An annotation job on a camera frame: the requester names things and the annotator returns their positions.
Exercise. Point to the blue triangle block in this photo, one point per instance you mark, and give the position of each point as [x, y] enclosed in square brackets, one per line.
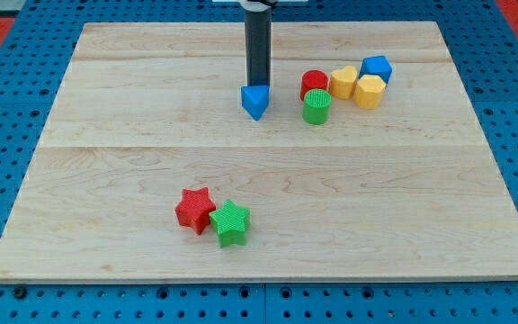
[255, 100]

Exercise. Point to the yellow hexagon block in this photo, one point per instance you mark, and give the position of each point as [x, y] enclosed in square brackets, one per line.
[369, 91]

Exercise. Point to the red star block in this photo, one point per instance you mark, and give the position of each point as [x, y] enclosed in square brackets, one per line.
[194, 209]

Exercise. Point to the blue pentagon block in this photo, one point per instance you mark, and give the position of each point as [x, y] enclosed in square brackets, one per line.
[377, 66]

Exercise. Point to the green cylinder block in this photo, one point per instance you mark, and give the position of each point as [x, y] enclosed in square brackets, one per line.
[316, 106]

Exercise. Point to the red cylinder block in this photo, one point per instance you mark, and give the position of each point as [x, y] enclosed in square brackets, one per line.
[312, 79]

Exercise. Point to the green star block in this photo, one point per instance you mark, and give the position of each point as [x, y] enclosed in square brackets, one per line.
[231, 222]

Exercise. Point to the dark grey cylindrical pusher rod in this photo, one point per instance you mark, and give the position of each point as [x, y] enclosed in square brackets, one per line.
[258, 19]

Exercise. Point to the light wooden board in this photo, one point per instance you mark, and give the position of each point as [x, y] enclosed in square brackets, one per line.
[407, 192]

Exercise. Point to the yellow heart block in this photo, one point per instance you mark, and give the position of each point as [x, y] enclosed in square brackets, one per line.
[342, 82]

